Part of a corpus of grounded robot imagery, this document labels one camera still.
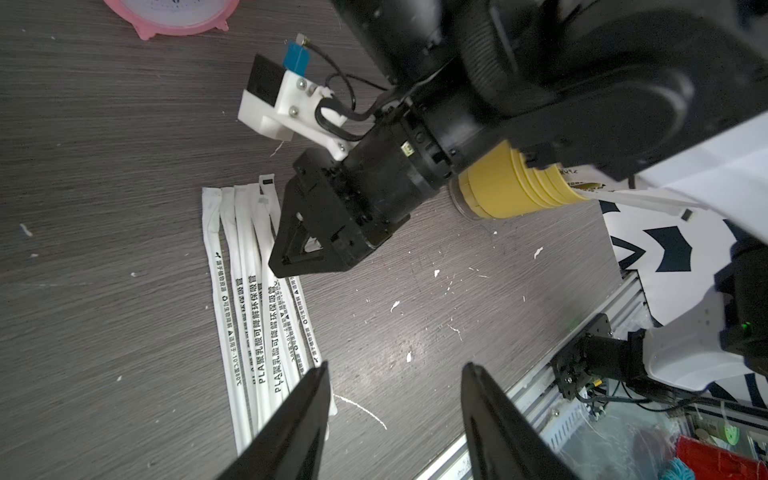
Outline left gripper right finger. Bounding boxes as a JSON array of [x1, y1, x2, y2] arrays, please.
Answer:
[[461, 363, 576, 480]]

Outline white straw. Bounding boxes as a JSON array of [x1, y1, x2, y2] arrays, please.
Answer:
[[220, 187, 258, 439], [252, 174, 322, 398], [201, 187, 252, 455], [259, 174, 315, 376], [251, 187, 301, 400], [235, 184, 278, 429]]

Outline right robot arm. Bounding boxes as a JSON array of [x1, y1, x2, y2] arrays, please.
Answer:
[[269, 1, 767, 277]]

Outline bundle of wrapped straws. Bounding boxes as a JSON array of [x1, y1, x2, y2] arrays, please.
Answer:
[[558, 165, 709, 217]]

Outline pink alarm clock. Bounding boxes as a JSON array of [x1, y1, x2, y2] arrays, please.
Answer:
[[104, 0, 240, 41]]

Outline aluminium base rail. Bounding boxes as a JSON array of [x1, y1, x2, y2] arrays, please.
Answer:
[[417, 272, 648, 479]]

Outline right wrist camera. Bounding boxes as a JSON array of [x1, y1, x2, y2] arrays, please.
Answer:
[[237, 34, 355, 161]]

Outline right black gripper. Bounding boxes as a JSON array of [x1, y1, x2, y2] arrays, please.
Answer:
[[269, 147, 411, 278]]

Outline yellow plastic cup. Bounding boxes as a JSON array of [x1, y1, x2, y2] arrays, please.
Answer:
[[449, 141, 586, 220]]

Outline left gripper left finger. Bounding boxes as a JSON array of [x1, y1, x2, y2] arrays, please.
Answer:
[[219, 361, 331, 480]]

